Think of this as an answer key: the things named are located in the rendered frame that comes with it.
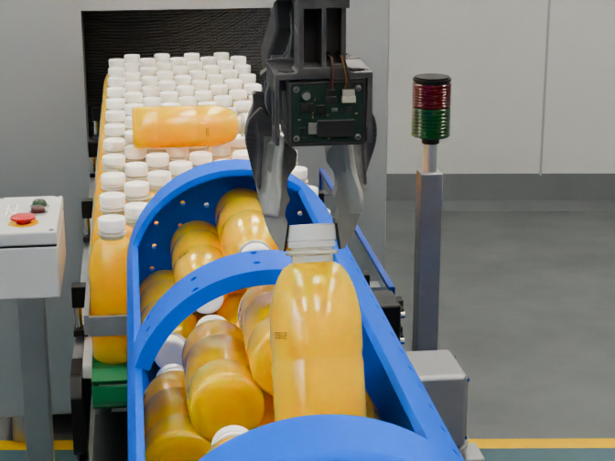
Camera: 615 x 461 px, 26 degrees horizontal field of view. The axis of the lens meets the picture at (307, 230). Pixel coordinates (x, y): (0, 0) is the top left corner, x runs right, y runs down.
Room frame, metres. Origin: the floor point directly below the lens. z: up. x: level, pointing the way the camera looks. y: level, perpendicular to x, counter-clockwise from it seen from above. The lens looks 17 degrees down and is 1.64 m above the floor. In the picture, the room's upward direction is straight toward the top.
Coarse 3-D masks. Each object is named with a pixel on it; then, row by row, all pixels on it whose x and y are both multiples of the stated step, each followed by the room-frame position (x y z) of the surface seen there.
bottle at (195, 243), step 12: (180, 228) 1.65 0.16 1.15; (192, 228) 1.63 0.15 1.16; (204, 228) 1.63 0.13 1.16; (216, 228) 1.66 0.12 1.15; (180, 240) 1.60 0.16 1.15; (192, 240) 1.58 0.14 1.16; (204, 240) 1.58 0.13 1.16; (216, 240) 1.60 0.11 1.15; (180, 252) 1.56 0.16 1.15; (192, 252) 1.53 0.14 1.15; (204, 252) 1.53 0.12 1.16; (216, 252) 1.54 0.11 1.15; (180, 264) 1.52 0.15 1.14; (192, 264) 1.50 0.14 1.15; (180, 276) 1.50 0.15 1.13
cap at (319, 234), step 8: (304, 224) 0.99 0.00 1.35; (312, 224) 0.99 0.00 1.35; (320, 224) 0.99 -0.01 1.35; (328, 224) 0.99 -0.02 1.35; (288, 232) 1.00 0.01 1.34; (296, 232) 0.99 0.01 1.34; (304, 232) 0.99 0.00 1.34; (312, 232) 0.98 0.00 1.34; (320, 232) 0.99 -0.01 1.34; (328, 232) 0.99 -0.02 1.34; (288, 240) 0.99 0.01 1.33; (296, 240) 0.99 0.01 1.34; (304, 240) 0.98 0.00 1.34; (312, 240) 0.98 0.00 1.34; (320, 240) 0.99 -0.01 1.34; (328, 240) 0.99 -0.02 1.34
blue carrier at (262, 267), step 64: (192, 192) 1.67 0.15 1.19; (128, 256) 1.62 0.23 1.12; (256, 256) 1.27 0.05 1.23; (128, 320) 1.40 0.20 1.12; (384, 320) 1.22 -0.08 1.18; (128, 384) 1.22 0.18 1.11; (384, 384) 1.33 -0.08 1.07; (128, 448) 1.09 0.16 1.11; (256, 448) 0.85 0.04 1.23; (320, 448) 0.83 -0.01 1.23; (384, 448) 0.84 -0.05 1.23; (448, 448) 0.92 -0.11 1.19
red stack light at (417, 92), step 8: (416, 88) 2.14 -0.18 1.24; (424, 88) 2.13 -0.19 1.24; (432, 88) 2.13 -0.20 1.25; (440, 88) 2.13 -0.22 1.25; (448, 88) 2.14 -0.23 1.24; (416, 96) 2.14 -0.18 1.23; (424, 96) 2.13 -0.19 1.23; (432, 96) 2.13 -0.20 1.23; (440, 96) 2.13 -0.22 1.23; (448, 96) 2.14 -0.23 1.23; (416, 104) 2.14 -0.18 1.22; (424, 104) 2.13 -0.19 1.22; (432, 104) 2.13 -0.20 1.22; (440, 104) 2.13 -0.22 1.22; (448, 104) 2.14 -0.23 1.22
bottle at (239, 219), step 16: (240, 192) 1.65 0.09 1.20; (256, 192) 1.67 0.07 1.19; (224, 208) 1.61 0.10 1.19; (240, 208) 1.58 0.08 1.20; (256, 208) 1.58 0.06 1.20; (224, 224) 1.56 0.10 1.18; (240, 224) 1.52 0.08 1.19; (256, 224) 1.52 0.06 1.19; (224, 240) 1.52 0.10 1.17; (240, 240) 1.50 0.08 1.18; (256, 240) 1.49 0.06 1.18; (272, 240) 1.51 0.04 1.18; (224, 256) 1.53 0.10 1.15
